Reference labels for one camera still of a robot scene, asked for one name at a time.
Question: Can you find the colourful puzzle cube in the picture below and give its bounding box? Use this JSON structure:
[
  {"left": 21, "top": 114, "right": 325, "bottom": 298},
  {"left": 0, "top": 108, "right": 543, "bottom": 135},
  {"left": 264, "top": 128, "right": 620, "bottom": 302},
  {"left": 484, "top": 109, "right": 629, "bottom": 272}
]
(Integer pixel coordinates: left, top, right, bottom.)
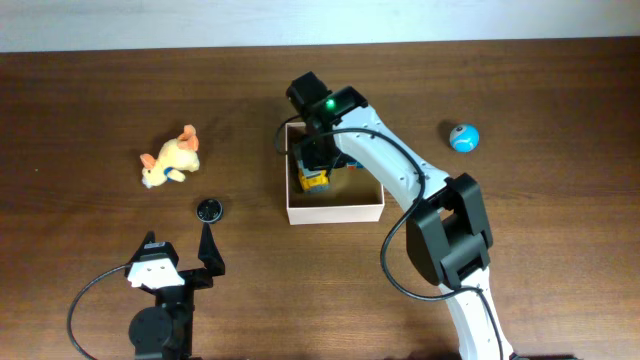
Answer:
[{"left": 346, "top": 161, "right": 364, "bottom": 170}]

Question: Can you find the yellow grey toy truck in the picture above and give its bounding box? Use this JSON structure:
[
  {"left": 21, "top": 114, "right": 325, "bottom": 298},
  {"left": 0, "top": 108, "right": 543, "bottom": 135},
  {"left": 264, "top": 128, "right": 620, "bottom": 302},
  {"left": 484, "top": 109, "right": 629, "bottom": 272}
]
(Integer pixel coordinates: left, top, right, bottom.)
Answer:
[{"left": 296, "top": 160, "right": 330, "bottom": 193}]

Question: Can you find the pink cardboard box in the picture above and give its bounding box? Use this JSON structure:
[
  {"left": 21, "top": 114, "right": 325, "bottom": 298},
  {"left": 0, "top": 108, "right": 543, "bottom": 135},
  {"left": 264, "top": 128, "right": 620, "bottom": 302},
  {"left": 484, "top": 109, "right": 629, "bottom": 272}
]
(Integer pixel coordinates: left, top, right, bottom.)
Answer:
[{"left": 284, "top": 121, "right": 386, "bottom": 226}]

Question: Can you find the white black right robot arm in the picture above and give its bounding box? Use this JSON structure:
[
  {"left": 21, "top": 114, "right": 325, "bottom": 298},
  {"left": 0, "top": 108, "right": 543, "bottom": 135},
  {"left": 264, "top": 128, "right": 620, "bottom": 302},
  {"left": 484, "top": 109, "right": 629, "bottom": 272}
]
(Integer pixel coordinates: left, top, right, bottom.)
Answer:
[{"left": 286, "top": 72, "right": 518, "bottom": 360}]

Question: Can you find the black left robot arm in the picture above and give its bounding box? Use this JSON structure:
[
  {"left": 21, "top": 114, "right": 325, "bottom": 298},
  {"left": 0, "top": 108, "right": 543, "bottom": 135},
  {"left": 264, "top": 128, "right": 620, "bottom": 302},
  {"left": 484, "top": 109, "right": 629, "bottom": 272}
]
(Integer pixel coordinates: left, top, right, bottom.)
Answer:
[{"left": 125, "top": 223, "right": 225, "bottom": 360}]

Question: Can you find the black round puck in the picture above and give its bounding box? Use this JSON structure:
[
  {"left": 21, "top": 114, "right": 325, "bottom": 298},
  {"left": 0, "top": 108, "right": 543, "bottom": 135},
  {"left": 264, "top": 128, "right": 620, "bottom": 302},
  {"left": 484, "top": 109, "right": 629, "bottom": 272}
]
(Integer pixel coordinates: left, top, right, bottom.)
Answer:
[{"left": 196, "top": 198, "right": 224, "bottom": 224}]

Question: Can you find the yellow plush bunny toy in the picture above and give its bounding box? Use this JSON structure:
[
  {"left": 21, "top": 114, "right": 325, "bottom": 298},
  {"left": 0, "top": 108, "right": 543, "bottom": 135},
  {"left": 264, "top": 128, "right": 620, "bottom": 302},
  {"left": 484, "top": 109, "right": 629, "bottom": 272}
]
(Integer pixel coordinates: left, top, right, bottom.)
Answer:
[{"left": 140, "top": 124, "right": 200, "bottom": 189}]

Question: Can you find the blue white ball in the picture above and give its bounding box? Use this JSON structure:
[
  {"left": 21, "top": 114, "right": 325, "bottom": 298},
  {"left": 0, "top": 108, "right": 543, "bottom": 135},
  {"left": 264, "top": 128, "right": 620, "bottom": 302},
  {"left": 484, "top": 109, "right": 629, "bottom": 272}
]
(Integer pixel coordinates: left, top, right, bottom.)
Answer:
[{"left": 449, "top": 124, "right": 480, "bottom": 153}]

